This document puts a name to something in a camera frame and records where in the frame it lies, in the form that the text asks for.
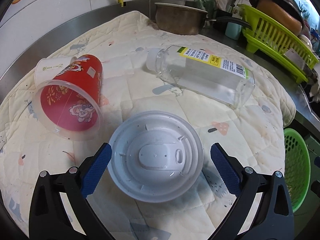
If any white quilted cloth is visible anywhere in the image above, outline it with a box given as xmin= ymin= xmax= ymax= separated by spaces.
xmin=0 ymin=10 xmax=297 ymax=240

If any clear plastic bottle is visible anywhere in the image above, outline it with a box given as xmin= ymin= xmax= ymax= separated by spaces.
xmin=145 ymin=45 xmax=255 ymax=109

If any brown clay pot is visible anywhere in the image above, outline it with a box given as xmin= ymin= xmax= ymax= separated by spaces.
xmin=256 ymin=0 xmax=303 ymax=37

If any red flowered plastic cup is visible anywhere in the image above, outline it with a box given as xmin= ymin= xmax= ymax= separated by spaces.
xmin=33 ymin=54 xmax=104 ymax=141

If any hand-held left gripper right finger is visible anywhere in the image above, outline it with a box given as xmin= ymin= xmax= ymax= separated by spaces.
xmin=210 ymin=142 xmax=294 ymax=240

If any white plastic lid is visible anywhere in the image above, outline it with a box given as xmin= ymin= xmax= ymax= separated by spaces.
xmin=107 ymin=110 xmax=204 ymax=203

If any white paper cup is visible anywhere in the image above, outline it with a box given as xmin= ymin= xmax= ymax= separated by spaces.
xmin=34 ymin=57 xmax=78 ymax=87

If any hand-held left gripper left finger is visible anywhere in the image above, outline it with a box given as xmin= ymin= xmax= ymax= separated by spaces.
xmin=28 ymin=142 xmax=113 ymax=240

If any white dishcloth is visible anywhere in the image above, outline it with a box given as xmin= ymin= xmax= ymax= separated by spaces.
xmin=308 ymin=78 xmax=320 ymax=98

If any green dish rack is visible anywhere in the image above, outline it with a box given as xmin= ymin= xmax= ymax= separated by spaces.
xmin=237 ymin=4 xmax=320 ymax=83

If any stack of white bowls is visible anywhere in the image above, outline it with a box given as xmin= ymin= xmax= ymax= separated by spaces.
xmin=298 ymin=33 xmax=314 ymax=51

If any metal pot with black handle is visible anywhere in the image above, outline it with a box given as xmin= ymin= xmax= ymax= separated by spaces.
xmin=154 ymin=2 xmax=252 ymax=36

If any steel cleaver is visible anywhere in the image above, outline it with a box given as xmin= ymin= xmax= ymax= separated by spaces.
xmin=285 ymin=49 xmax=317 ymax=81

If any green glass jar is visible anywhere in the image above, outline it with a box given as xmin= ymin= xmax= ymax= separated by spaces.
xmin=194 ymin=0 xmax=216 ymax=13

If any green plastic basket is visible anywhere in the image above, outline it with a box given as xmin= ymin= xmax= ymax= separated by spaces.
xmin=283 ymin=128 xmax=311 ymax=213

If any teal cup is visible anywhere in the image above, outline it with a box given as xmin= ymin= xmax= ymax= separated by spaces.
xmin=225 ymin=21 xmax=243 ymax=41

